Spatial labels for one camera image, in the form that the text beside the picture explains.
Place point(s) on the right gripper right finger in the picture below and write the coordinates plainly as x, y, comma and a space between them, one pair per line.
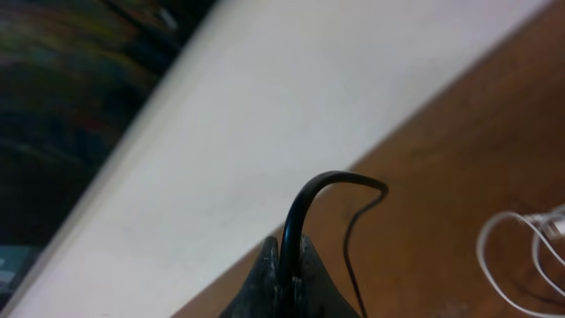
316, 296

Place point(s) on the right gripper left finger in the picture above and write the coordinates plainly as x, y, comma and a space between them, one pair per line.
257, 297

